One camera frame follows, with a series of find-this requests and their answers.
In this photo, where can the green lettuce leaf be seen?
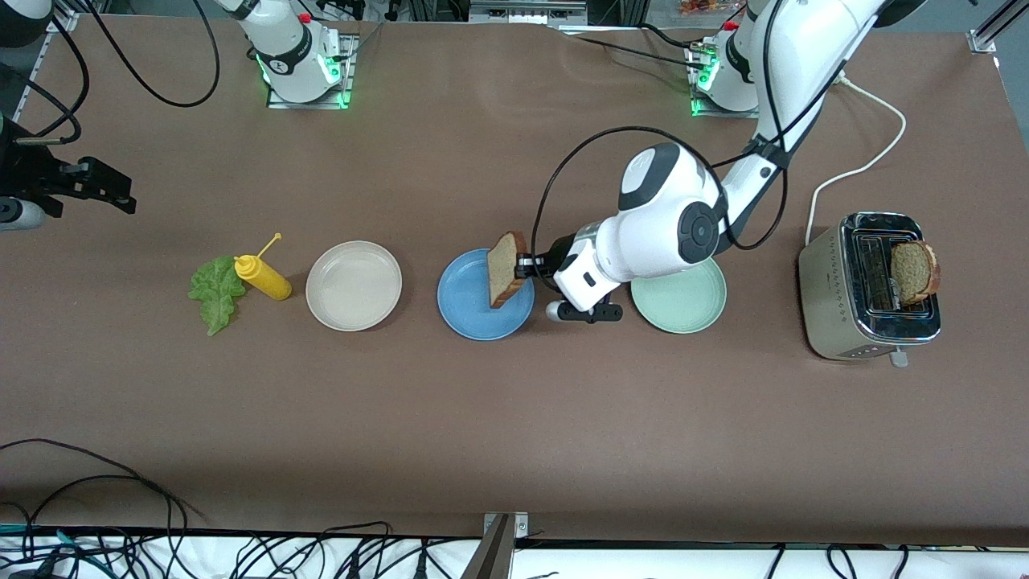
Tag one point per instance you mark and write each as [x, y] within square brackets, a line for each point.
[213, 293]

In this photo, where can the blue round plate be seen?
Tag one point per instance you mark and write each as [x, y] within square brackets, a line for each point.
[466, 310]

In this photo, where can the light green round plate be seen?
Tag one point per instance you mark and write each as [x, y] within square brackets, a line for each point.
[683, 310]

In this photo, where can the metal table edge bracket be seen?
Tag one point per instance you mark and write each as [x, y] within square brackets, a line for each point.
[502, 547]

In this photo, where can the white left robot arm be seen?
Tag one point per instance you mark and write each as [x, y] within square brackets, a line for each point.
[667, 241]

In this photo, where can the orange snack packet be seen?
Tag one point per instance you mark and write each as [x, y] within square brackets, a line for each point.
[699, 8]

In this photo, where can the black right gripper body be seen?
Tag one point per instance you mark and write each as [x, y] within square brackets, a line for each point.
[30, 171]

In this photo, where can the aluminium frame rail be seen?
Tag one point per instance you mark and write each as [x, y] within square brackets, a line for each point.
[526, 12]

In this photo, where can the yellow mustard squeeze bottle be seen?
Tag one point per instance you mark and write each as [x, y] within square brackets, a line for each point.
[269, 281]

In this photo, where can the aluminium corner bracket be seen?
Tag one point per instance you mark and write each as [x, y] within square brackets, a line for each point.
[63, 20]
[982, 40]

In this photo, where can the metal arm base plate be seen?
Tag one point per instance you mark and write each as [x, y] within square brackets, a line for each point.
[347, 72]
[707, 113]

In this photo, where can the beige round plate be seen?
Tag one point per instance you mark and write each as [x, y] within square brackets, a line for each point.
[354, 285]

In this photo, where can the brown bread slice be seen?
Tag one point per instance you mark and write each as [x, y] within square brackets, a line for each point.
[912, 272]
[505, 269]

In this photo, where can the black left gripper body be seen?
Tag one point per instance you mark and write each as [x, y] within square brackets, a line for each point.
[557, 258]

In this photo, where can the silver two-slot toaster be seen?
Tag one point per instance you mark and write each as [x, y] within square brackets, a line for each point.
[828, 297]

